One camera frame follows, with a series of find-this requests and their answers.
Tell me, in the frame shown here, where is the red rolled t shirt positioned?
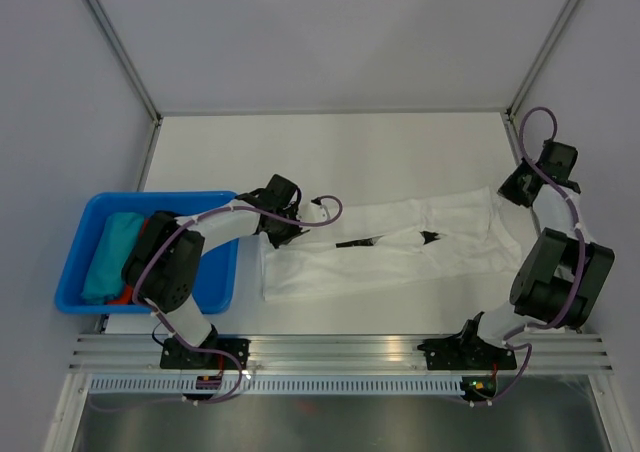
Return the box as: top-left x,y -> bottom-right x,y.
107,218 -> 149,306

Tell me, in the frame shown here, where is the teal rolled t shirt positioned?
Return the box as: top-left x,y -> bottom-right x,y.
81,212 -> 145,305

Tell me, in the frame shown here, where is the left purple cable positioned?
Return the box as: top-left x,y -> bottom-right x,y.
89,194 -> 344,412

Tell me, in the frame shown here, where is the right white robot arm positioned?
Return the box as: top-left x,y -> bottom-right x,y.
456,140 -> 615,367

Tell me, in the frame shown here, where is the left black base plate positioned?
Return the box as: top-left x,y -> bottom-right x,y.
159,332 -> 250,370

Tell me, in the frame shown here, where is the white printed t shirt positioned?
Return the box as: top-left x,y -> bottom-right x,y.
261,187 -> 522,302

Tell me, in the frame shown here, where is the aluminium mounting rail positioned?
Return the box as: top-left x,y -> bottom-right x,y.
68,333 -> 613,375

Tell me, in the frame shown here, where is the white slotted cable duct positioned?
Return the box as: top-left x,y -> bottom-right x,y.
89,374 -> 462,396

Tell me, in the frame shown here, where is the purple cable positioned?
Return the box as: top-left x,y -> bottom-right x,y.
89,194 -> 344,412
449,106 -> 587,408

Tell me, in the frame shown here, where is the blue plastic bin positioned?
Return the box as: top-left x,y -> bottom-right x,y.
54,191 -> 238,315

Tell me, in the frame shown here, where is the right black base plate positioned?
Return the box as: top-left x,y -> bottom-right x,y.
417,337 -> 517,371

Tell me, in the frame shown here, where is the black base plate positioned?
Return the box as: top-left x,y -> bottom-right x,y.
159,332 -> 250,370
417,337 -> 517,371

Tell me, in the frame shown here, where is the right aluminium frame post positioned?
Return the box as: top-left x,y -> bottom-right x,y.
505,0 -> 584,123

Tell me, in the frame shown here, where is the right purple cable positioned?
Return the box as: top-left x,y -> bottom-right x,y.
449,106 -> 587,408

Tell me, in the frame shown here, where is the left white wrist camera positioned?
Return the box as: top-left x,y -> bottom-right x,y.
299,202 -> 333,224

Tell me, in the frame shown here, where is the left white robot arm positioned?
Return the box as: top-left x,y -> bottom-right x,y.
121,175 -> 303,368

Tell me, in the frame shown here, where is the left aluminium frame post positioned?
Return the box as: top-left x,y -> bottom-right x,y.
83,0 -> 162,125

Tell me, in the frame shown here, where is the aluminium frame post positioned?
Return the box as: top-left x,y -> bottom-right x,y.
83,0 -> 162,125
505,0 -> 584,123

